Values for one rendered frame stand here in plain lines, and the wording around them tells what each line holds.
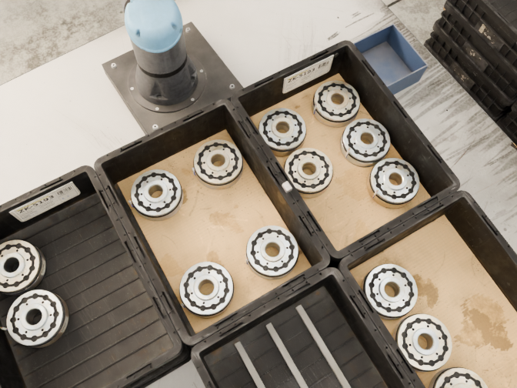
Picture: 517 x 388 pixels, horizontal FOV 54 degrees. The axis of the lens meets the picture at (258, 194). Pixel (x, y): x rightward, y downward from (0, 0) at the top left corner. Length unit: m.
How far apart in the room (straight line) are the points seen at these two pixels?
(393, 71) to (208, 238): 0.69
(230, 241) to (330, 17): 0.74
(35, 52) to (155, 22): 1.36
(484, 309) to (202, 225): 0.58
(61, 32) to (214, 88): 1.29
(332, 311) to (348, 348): 0.07
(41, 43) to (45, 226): 1.44
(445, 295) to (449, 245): 0.10
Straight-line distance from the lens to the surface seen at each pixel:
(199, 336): 0.90
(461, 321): 1.08
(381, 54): 1.44
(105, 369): 1.03
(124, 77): 1.33
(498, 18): 1.80
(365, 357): 1.02
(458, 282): 1.10
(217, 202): 1.06
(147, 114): 1.25
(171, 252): 1.03
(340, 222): 1.06
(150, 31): 1.11
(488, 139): 1.41
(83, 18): 2.48
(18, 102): 1.43
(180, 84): 1.23
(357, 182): 1.10
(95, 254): 1.07
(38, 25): 2.52
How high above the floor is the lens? 1.82
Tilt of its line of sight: 69 degrees down
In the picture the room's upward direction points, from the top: 4 degrees clockwise
